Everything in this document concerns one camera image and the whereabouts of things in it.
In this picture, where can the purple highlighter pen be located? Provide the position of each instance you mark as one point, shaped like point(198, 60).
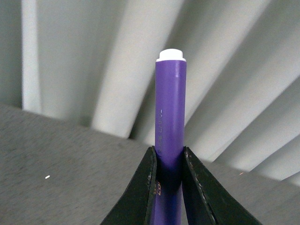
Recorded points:
point(170, 90)

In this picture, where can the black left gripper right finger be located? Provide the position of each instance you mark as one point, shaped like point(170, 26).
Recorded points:
point(206, 201)

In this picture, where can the white pleated curtain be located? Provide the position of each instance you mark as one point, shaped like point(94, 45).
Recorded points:
point(92, 62)

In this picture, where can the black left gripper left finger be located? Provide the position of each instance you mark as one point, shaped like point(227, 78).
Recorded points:
point(136, 204)

